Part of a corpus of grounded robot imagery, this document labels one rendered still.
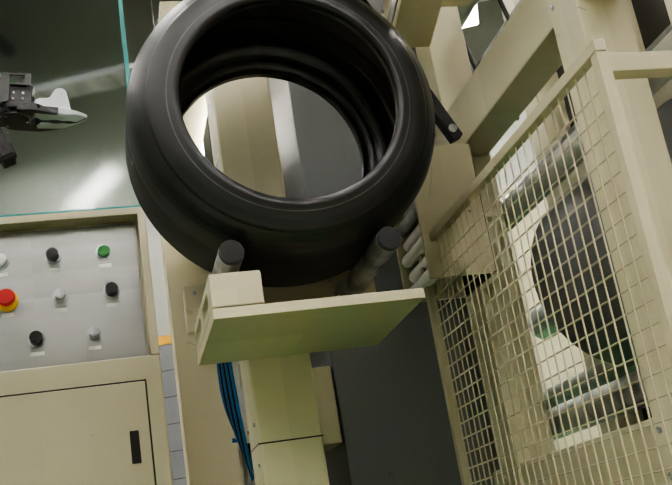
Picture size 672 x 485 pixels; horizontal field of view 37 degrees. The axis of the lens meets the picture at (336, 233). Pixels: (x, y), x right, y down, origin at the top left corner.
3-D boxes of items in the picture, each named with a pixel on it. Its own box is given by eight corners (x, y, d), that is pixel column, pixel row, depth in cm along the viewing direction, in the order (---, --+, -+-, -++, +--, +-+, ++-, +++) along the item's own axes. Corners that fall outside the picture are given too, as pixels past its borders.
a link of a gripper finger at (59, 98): (87, 86, 184) (34, 83, 182) (85, 115, 182) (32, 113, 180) (87, 94, 186) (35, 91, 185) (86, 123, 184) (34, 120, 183)
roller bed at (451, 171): (405, 303, 227) (383, 181, 236) (467, 297, 230) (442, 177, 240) (430, 278, 209) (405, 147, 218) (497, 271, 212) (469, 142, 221)
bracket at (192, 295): (186, 336, 202) (181, 289, 205) (377, 315, 211) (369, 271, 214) (187, 332, 199) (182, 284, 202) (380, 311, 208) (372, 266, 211)
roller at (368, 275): (354, 279, 210) (362, 299, 209) (334, 286, 209) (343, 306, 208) (395, 222, 178) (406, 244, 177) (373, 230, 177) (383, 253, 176)
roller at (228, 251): (225, 296, 204) (225, 317, 202) (203, 295, 203) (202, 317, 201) (245, 239, 172) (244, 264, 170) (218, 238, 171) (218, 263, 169)
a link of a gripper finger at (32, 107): (58, 103, 180) (6, 100, 178) (57, 110, 179) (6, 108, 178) (59, 114, 184) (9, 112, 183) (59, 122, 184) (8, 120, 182)
